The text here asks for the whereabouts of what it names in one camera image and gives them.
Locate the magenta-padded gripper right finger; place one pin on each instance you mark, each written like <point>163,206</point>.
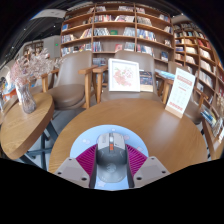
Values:
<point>138,161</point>

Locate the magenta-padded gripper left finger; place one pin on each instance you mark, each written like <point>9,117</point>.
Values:
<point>84,163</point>

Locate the grey computer mouse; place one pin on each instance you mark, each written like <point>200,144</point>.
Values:
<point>111,160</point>

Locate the grey chair with wooden arms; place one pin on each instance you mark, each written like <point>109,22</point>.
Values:
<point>71,90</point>
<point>146,61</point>
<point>193,110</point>

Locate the white sign on wooden base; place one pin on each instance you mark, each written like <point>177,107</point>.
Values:
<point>180,91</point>

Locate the dark cover book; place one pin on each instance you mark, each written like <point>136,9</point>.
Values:
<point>146,80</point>

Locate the white framed flower picture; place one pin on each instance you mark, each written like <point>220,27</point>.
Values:
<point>124,75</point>

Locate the glass vase with dried flowers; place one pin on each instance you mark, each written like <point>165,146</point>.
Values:
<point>26,96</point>

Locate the distant wooden bookshelf unit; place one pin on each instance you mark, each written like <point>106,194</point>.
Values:
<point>33,47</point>

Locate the wide wooden bookshelf unit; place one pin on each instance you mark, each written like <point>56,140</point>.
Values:
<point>116,30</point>

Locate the white hanging ceiling panel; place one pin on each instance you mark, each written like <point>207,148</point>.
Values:
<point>50,14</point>

